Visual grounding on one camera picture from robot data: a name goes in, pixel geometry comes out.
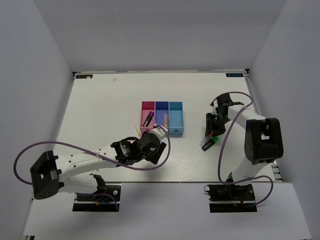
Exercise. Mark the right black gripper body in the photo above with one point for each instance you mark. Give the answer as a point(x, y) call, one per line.
point(216, 123)

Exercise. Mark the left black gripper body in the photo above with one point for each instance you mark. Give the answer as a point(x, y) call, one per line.
point(154, 156)

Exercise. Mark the yellow orange highlighter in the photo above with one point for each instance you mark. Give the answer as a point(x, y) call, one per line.
point(165, 121)

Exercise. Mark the grey orange highlighter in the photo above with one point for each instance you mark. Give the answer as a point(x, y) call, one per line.
point(204, 140)

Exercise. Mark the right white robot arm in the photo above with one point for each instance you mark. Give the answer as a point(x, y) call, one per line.
point(263, 143)

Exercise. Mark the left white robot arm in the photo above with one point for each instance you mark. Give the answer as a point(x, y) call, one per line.
point(72, 173)

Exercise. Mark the black green highlighter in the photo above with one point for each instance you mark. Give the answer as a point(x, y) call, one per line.
point(209, 143)

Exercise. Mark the yellow pen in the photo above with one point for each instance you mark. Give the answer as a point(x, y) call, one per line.
point(137, 129)

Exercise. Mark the black purple highlighter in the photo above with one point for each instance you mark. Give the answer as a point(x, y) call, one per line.
point(148, 119)

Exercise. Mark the light blue container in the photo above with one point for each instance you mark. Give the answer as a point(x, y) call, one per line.
point(176, 118)

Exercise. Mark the pink container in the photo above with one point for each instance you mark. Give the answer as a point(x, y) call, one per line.
point(146, 107)

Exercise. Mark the dark blue container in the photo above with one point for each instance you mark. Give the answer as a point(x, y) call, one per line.
point(161, 108)

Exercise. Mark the right blue corner label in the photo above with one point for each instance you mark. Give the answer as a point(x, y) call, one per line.
point(234, 75)

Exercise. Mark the blue corner label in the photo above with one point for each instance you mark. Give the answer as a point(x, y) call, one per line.
point(234, 75)
point(84, 76)

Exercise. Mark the left blue corner label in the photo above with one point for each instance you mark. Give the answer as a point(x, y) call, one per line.
point(84, 76)

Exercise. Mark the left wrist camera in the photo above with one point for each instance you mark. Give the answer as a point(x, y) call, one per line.
point(159, 133)

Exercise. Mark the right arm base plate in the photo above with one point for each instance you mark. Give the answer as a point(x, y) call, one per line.
point(231, 198)

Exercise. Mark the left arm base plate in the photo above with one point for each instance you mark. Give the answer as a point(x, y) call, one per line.
point(99, 203)

